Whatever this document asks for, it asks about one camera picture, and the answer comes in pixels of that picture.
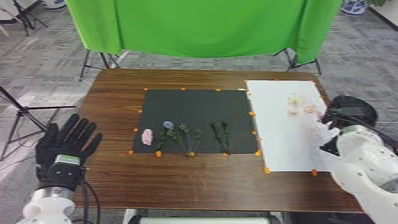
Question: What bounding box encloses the dark mat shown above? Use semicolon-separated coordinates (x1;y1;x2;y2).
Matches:
131;89;260;155

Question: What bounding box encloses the black cable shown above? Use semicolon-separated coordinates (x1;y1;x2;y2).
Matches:
77;179;102;224

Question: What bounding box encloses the white flower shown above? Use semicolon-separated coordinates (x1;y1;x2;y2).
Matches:
287;95;305;106

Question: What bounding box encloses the pale grey bar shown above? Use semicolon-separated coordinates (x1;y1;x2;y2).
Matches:
136;216;280;224

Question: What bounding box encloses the white sheet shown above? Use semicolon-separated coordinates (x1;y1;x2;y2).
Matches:
243;79;335;173

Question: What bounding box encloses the blue flower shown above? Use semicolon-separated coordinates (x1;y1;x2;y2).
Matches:
154;120;177;151

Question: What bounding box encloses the green sprig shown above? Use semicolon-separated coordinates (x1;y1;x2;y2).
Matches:
209;122;225;153
177;123;204;156
165;129;189;154

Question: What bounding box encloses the black tripod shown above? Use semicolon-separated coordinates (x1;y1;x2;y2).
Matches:
8;0;49;37
0;85;77;162

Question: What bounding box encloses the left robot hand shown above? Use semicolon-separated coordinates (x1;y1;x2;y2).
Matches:
33;113;104;165

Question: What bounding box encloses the pink flower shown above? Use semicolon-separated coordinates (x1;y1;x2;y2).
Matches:
140;128;154;147

